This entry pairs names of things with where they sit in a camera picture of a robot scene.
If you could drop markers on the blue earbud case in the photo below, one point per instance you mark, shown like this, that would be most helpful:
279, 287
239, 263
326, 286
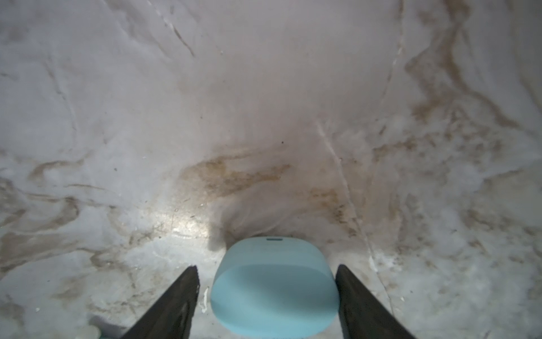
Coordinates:
274, 287

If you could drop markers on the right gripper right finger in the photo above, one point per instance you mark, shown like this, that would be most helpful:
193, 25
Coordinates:
361, 315

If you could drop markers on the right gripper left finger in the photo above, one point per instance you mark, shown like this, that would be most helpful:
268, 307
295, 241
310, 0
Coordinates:
171, 315

